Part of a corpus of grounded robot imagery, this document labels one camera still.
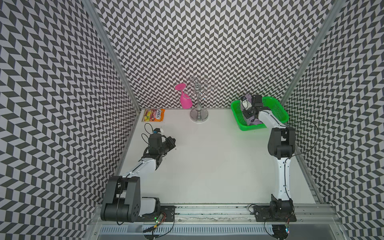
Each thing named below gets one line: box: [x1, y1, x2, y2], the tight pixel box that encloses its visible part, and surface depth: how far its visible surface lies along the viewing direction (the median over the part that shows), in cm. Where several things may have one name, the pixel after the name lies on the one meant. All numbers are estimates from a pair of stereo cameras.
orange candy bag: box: [141, 108, 166, 122], surface depth 114 cm
